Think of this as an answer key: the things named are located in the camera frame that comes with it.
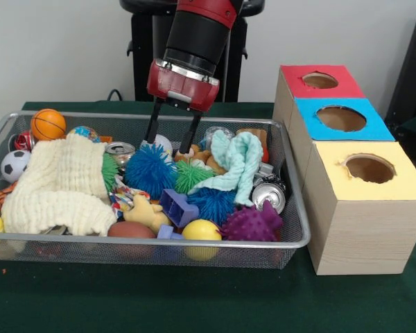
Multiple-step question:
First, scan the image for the purple spiky ball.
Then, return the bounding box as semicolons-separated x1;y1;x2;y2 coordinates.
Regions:
220;200;284;243

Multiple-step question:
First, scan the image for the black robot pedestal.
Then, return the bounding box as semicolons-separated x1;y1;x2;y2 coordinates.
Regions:
119;0;266;103

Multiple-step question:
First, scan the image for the wooden box with three holes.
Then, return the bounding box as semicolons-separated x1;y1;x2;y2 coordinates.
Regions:
272;64;416;277

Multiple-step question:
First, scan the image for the green spiky puffer ball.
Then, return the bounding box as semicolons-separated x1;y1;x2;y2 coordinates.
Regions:
174;159;218;194

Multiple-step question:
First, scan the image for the cream knitted cloth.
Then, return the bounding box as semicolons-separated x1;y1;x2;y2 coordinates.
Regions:
1;133;119;237

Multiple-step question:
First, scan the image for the white baseball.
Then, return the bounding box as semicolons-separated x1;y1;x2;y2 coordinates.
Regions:
140;134;174;155

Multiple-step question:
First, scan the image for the small soccer ball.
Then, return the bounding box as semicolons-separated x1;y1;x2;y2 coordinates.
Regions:
1;149;33;184

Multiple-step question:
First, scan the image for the orange toy basketball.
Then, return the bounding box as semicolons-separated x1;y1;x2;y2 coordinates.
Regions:
31;108;68;141

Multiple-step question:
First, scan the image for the blue puffer ball with eyes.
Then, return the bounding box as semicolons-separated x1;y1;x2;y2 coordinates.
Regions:
123;142;178;201

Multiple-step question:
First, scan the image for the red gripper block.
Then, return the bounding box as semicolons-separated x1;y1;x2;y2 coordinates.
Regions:
144;59;220;154

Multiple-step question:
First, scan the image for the grey wire mesh bin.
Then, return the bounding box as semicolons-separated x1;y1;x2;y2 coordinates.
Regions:
0;110;312;271

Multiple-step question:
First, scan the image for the light teal cloth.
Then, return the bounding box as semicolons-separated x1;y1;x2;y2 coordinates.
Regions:
188;130;264;208

